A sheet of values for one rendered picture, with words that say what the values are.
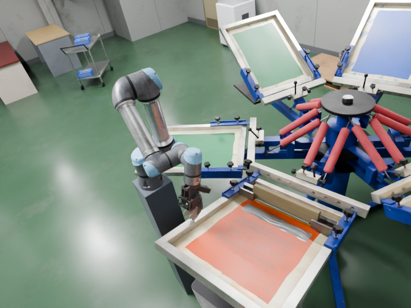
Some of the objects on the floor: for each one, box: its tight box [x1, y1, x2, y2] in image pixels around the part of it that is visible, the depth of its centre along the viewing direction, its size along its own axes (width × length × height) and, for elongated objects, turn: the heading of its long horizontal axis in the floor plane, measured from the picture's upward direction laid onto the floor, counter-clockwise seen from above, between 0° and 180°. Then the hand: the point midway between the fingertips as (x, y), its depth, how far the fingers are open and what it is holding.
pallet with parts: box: [311, 50, 352, 90], centre depth 463 cm, size 112×78×32 cm
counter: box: [0, 41, 38, 105], centre depth 652 cm, size 66×204×73 cm, turn 46°
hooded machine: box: [216, 0, 256, 48], centre depth 605 cm, size 64×57×127 cm
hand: (194, 217), depth 138 cm, fingers closed, pressing on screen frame
